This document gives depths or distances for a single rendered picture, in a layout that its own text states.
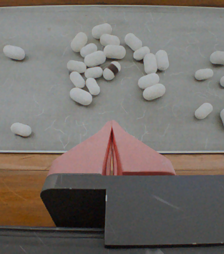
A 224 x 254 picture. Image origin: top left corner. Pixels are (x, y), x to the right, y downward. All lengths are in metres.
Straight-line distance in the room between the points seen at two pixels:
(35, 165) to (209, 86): 0.31
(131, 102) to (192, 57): 0.15
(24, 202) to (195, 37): 0.40
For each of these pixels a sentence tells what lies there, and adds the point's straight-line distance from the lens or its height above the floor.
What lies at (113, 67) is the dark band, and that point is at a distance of 0.27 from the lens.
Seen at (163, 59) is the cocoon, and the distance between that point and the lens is 0.29.
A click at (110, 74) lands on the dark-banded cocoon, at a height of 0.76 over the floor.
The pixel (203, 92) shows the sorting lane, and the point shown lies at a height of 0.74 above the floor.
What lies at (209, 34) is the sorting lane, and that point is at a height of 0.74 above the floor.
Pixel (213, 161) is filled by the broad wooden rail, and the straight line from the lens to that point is 0.27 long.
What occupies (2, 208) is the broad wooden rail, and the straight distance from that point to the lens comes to 0.26.
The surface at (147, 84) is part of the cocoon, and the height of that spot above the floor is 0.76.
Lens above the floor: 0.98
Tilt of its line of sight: 76 degrees down
